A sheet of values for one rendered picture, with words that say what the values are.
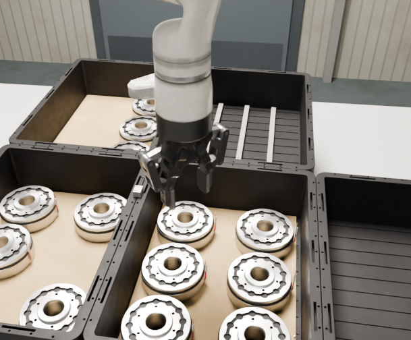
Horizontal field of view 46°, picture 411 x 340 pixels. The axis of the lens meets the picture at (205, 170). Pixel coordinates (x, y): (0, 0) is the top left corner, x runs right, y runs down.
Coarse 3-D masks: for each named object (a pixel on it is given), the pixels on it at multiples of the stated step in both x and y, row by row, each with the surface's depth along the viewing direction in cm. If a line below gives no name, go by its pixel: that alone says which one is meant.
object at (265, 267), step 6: (252, 264) 78; (258, 264) 78; (264, 264) 78; (246, 270) 77; (252, 270) 77; (264, 270) 78; (270, 270) 77; (246, 276) 76; (270, 276) 76; (252, 282) 75; (258, 282) 75; (264, 282) 75; (270, 282) 75
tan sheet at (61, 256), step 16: (64, 192) 98; (64, 208) 94; (0, 224) 91; (64, 224) 91; (48, 240) 87; (64, 240) 87; (80, 240) 87; (48, 256) 84; (64, 256) 84; (80, 256) 84; (96, 256) 84; (32, 272) 81; (48, 272) 81; (64, 272) 81; (80, 272) 81; (96, 272) 81; (0, 288) 79; (16, 288) 79; (32, 288) 79; (80, 288) 79; (0, 304) 76; (16, 304) 76; (0, 320) 74; (16, 320) 74
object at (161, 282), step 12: (156, 252) 81; (168, 252) 81; (180, 252) 81; (192, 252) 81; (144, 264) 78; (156, 264) 78; (192, 264) 78; (144, 276) 77; (156, 276) 77; (180, 276) 77; (192, 276) 77; (156, 288) 75; (168, 288) 75; (180, 288) 75
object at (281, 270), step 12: (252, 252) 81; (240, 264) 79; (276, 264) 79; (228, 276) 77; (240, 276) 77; (276, 276) 77; (288, 276) 77; (240, 288) 75; (252, 288) 75; (264, 288) 75; (276, 288) 75; (288, 288) 75; (252, 300) 73; (264, 300) 73; (276, 300) 73
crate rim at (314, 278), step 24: (216, 168) 88; (240, 168) 88; (264, 168) 88; (144, 192) 84; (312, 192) 82; (312, 216) 78; (120, 240) 73; (312, 240) 73; (120, 264) 70; (312, 264) 70; (312, 288) 66; (96, 312) 63; (312, 312) 63; (96, 336) 60; (312, 336) 60
